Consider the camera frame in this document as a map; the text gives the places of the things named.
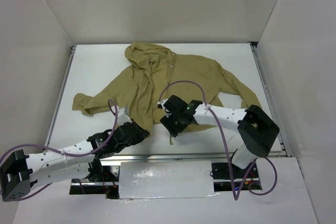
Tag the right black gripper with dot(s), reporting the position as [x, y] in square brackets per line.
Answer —
[170, 115]

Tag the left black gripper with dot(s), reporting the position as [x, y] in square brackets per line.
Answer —
[134, 132]

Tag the khaki hooded zip jacket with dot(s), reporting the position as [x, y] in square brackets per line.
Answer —
[155, 72]

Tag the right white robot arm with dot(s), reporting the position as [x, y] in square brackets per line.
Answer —
[257, 130]

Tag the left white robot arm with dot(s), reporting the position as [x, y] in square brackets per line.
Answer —
[21, 172]

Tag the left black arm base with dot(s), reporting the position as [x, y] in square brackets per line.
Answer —
[101, 180]

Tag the white foil-wrapped panel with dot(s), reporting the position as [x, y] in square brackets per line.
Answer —
[177, 179]

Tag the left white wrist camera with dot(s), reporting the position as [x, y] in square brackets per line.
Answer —
[123, 117]

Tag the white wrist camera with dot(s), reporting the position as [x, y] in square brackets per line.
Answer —
[123, 117]
[161, 105]

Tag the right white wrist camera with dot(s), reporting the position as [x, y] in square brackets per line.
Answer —
[161, 105]

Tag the aluminium table frame rail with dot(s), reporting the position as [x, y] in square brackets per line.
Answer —
[92, 67]

